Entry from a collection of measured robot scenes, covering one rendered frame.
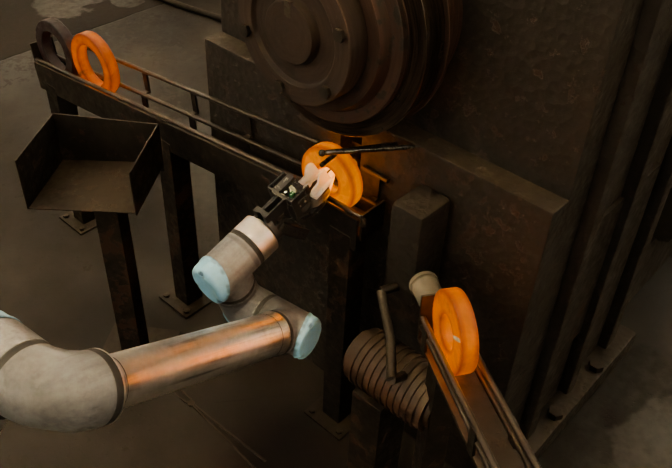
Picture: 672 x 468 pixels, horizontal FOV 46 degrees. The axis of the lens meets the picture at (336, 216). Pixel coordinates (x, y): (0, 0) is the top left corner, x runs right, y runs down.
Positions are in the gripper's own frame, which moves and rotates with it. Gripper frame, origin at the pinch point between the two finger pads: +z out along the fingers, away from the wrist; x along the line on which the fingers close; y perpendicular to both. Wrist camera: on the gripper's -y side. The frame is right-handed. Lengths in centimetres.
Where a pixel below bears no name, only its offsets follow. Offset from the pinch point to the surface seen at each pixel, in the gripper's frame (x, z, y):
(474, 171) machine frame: -30.4, 10.5, 9.8
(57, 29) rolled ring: 105, -2, -2
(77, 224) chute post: 108, -28, -69
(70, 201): 49, -38, -4
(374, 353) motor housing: -28.3, -22.4, -15.6
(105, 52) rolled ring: 84, 0, -3
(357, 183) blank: -7.4, 0.6, 1.0
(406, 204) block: -22.3, -0.8, 5.9
